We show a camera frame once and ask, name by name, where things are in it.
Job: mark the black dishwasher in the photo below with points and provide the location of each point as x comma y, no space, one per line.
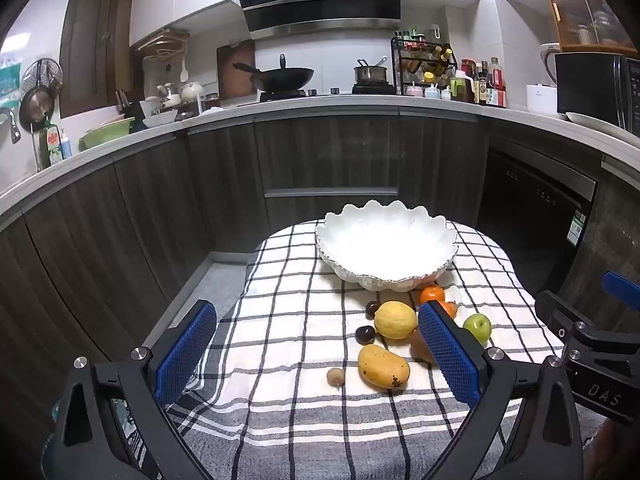
530,200

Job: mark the white kettle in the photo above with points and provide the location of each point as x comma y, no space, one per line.
547,60

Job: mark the white square container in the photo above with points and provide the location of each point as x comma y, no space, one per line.
541,100

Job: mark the steel faucet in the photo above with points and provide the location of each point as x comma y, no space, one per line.
13,129

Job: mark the steel saucepan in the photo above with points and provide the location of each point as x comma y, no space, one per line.
371,75

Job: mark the white scalloped bowl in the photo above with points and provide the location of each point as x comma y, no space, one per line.
385,245

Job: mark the brown kiwi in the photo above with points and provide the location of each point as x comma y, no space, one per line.
419,346

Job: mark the pink seasoning jar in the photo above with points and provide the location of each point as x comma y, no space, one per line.
414,92

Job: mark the brown wooden cutting board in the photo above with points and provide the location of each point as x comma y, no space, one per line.
229,85

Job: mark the black wok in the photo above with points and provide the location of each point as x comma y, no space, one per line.
285,79

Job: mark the small blue white bottle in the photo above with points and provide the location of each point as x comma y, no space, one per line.
66,146

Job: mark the blue seasoning jar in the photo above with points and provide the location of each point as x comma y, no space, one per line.
431,93

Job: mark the black knife block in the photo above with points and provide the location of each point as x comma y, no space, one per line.
131,112

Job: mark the dark brown wooden door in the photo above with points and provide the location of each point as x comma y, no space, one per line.
95,45

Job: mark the green dish soap bottle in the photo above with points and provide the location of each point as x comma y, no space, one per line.
52,142

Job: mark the dark wood base cabinets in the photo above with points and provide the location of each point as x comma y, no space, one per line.
325,160

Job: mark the hanging steel pan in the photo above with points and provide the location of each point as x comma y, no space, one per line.
35,110

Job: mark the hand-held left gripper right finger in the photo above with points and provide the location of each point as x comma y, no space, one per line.
450,355

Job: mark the white teapot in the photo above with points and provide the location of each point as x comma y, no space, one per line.
191,92

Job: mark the yellow lemon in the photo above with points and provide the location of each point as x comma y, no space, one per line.
395,320

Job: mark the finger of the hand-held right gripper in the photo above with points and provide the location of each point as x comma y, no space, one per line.
555,312
622,287

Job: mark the yellow mango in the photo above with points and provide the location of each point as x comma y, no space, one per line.
382,366

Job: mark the green basin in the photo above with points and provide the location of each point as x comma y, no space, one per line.
105,135

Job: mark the black gas hob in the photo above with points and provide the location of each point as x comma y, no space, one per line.
325,93

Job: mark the white plate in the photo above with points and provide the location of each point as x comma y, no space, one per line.
592,122

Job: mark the white dish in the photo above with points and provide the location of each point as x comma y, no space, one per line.
160,118

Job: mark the green apple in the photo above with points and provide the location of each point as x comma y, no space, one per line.
477,327

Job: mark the black and white checked cloth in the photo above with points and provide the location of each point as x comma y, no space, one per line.
280,310

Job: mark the orange tangerine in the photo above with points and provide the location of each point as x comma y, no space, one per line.
431,294
448,308

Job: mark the dark red plum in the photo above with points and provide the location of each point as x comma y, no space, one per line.
371,309
365,335

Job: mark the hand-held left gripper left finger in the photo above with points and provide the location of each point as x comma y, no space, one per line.
185,355

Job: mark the wooden glass door cabinet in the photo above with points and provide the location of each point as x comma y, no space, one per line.
575,10

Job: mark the white hanging spoon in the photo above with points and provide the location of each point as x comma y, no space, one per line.
184,72

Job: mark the black microwave oven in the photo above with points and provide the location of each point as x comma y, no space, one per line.
590,85

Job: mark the small brown longan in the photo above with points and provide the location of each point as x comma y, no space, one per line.
336,376

